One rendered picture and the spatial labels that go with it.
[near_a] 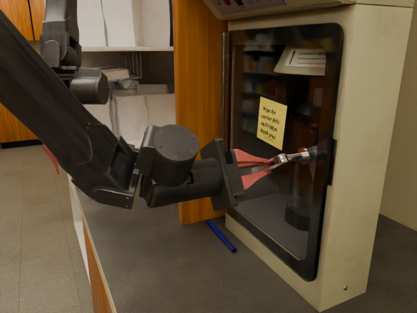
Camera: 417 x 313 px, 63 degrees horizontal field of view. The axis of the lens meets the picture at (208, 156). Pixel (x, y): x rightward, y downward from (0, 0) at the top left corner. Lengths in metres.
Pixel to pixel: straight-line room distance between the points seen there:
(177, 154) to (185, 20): 0.42
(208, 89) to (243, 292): 0.43
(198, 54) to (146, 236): 0.43
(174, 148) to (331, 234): 0.29
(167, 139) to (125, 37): 1.28
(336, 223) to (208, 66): 0.43
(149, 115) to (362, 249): 1.31
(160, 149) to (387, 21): 0.35
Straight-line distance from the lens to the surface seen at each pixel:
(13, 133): 5.47
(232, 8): 0.66
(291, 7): 0.55
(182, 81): 0.76
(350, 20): 0.50
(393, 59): 0.56
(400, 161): 0.99
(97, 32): 1.75
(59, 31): 0.80
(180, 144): 0.42
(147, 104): 1.73
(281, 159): 0.51
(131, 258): 0.76
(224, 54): 0.74
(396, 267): 0.81
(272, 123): 0.60
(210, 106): 0.80
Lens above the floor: 1.36
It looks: 18 degrees down
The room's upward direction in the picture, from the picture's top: straight up
